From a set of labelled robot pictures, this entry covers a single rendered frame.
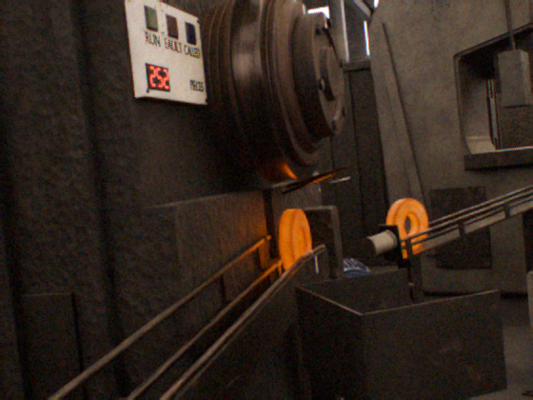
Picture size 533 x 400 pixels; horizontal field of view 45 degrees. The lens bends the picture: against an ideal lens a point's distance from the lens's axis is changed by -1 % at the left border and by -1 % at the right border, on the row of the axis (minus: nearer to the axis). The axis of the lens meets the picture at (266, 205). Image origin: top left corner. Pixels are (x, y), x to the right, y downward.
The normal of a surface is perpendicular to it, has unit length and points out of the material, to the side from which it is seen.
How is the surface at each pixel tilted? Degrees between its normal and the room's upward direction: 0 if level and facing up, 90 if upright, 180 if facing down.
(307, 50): 77
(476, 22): 90
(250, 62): 87
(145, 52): 90
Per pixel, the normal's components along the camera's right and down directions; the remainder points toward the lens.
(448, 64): -0.54, 0.10
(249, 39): -0.34, -0.21
